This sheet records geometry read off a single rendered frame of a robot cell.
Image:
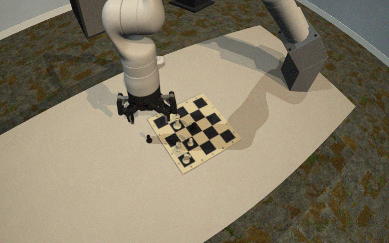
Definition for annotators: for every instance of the white knight chess piece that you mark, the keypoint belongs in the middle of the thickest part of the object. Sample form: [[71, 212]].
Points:
[[186, 158]]

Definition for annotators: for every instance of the white rook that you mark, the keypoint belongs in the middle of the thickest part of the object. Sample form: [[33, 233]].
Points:
[[178, 147]]

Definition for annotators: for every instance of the white pawn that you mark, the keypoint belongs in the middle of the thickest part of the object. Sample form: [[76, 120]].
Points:
[[190, 142]]

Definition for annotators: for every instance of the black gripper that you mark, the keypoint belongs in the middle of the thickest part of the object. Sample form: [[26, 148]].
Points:
[[146, 103]]

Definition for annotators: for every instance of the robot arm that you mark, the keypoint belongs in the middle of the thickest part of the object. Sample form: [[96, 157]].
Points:
[[125, 20]]

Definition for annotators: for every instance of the black and cream chessboard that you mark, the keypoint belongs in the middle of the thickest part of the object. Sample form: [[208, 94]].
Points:
[[214, 134]]

